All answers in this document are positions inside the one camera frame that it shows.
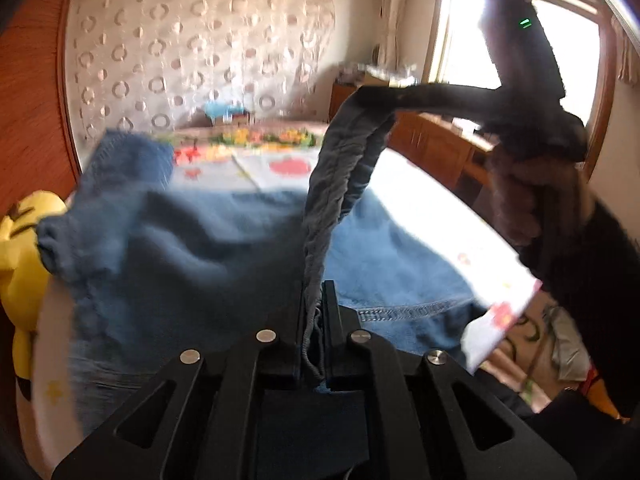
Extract blue denim jeans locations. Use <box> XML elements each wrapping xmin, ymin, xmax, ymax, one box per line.
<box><xmin>37</xmin><ymin>84</ymin><xmax>498</xmax><ymax>434</ymax></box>

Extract person's right hand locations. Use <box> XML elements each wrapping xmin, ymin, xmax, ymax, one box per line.
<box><xmin>488</xmin><ymin>145</ymin><xmax>596</xmax><ymax>248</ymax></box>

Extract long wooden cabinet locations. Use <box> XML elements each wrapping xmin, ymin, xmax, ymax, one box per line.
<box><xmin>320</xmin><ymin>84</ymin><xmax>490</xmax><ymax>203</ymax></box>

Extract patterned floor rug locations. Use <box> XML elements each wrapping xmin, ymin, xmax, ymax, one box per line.
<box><xmin>479</xmin><ymin>303</ymin><xmax>597</xmax><ymax>411</ymax></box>

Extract bed with floral sheet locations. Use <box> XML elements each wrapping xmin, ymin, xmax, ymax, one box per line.
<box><xmin>32</xmin><ymin>142</ymin><xmax>536</xmax><ymax>468</ymax></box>

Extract yellow Pikachu plush toy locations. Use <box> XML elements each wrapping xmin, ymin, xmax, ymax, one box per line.
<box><xmin>0</xmin><ymin>191</ymin><xmax>66</xmax><ymax>400</ymax></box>

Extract box with blue item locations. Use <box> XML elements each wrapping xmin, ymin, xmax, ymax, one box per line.
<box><xmin>203</xmin><ymin>101</ymin><xmax>250</xmax><ymax>125</ymax></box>

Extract wooden headboard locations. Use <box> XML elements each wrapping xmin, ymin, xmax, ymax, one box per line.
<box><xmin>1</xmin><ymin>0</ymin><xmax>80</xmax><ymax>212</ymax></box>

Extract window with wooden frame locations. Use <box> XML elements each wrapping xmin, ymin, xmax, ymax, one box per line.
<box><xmin>427</xmin><ymin>0</ymin><xmax>615</xmax><ymax>174</ymax></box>

